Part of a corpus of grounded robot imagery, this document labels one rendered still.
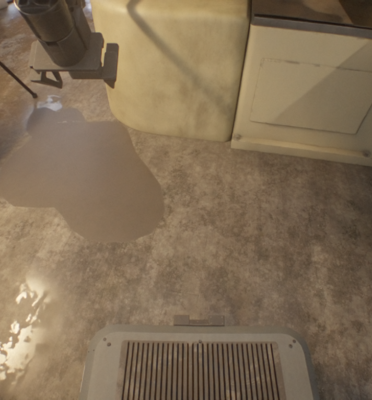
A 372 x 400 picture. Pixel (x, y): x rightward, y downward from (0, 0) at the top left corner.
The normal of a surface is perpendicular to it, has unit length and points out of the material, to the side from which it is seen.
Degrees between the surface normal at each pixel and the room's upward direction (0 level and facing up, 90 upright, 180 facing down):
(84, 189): 0
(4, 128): 0
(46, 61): 30
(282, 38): 90
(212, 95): 90
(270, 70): 90
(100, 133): 0
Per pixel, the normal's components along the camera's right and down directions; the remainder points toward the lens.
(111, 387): 0.02, -0.64
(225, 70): -0.16, 0.76
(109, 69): 0.01, -0.17
